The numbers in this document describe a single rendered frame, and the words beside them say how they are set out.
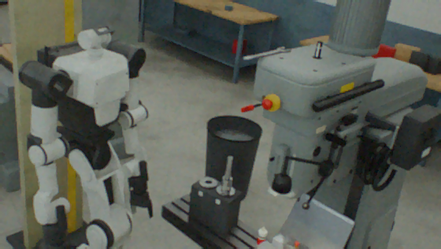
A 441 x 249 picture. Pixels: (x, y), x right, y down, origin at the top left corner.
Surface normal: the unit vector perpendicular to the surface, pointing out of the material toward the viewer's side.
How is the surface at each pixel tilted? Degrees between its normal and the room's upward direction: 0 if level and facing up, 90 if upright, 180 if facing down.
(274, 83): 90
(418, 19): 90
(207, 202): 90
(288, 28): 90
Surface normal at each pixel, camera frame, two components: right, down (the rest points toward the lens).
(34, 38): 0.71, 0.37
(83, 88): 0.25, 0.36
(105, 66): 0.68, -0.41
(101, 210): -0.52, 0.31
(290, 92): -0.69, 0.23
